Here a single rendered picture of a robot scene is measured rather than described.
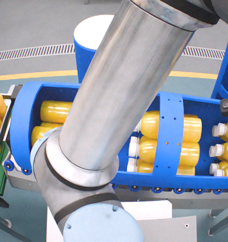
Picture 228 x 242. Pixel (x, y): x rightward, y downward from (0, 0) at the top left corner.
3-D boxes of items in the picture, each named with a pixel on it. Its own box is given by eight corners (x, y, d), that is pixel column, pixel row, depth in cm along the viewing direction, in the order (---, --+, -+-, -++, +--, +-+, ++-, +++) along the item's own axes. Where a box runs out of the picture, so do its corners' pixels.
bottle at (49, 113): (38, 120, 88) (97, 126, 87) (41, 97, 89) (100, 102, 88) (44, 123, 95) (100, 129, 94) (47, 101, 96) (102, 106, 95)
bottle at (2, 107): (13, 114, 116) (2, 86, 101) (8, 128, 113) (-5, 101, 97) (1, 112, 117) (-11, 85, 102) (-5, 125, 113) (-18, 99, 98)
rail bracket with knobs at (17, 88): (28, 118, 116) (22, 103, 107) (13, 116, 116) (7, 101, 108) (34, 99, 121) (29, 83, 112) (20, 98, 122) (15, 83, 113)
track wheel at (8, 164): (12, 162, 94) (14, 160, 96) (2, 160, 95) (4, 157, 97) (13, 173, 96) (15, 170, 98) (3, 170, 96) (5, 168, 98)
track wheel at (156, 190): (167, 187, 91) (167, 185, 93) (157, 180, 90) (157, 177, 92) (157, 196, 92) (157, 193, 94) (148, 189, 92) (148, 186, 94)
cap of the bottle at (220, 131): (220, 132, 90) (216, 132, 90) (222, 121, 89) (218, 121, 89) (223, 136, 86) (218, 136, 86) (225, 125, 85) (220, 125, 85)
